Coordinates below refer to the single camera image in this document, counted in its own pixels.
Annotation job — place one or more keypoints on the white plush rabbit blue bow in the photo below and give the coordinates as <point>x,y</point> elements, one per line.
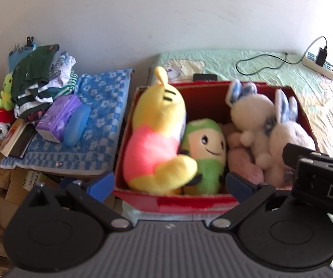
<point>247,107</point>
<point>288,133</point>

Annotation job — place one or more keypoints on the pink plush teddy bear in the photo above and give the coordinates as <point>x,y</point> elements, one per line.
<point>241,162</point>

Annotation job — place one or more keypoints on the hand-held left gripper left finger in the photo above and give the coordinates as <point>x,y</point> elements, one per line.
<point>101,186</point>

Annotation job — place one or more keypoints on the purple tissue packet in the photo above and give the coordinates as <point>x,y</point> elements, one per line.
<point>59,115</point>

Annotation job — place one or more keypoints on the books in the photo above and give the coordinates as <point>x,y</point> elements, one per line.
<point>11,136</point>

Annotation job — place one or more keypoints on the small green frog plush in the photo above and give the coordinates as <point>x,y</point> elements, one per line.
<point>6,92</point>

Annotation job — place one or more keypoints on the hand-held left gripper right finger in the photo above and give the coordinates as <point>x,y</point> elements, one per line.
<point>237,186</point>

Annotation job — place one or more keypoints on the yellow plush bear red shirt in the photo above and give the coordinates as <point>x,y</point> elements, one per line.
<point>152,150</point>

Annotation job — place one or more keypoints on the white power strip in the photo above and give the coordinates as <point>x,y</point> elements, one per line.
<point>325,71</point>

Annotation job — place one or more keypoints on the black notebook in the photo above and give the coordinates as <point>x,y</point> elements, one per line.
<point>24,143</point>

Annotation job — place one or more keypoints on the green plush toy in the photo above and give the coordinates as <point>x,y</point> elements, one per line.
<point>204,156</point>

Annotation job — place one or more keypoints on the blue checkered towel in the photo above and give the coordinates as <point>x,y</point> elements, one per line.
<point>102,115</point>

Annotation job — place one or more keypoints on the black charger adapter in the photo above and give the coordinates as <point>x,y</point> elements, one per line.
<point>320,58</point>

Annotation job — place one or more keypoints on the light blue garment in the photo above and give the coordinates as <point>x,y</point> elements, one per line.
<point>17,58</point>

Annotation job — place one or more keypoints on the blue oval case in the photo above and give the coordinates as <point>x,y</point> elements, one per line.
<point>76,124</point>

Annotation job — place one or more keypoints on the brown cardboard box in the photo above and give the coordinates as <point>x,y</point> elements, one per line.
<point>18,185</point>

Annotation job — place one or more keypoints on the blue white patterned cloth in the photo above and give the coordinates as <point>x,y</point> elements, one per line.
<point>65,63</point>

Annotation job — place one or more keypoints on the dark green garment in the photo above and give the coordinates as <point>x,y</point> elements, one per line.
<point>33,69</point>

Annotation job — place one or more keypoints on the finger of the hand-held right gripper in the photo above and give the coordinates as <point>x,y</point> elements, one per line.
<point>292,153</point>

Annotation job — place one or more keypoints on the pile of folded clothes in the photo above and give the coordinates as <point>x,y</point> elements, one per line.
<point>39,98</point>

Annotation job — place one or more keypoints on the red cardboard box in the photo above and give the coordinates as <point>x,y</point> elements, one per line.
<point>183,204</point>

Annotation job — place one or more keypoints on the black smartphone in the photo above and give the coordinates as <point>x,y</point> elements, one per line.
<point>205,77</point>

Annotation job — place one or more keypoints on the cartoon bear printed bed sheet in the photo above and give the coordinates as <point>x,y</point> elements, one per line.
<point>270,63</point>

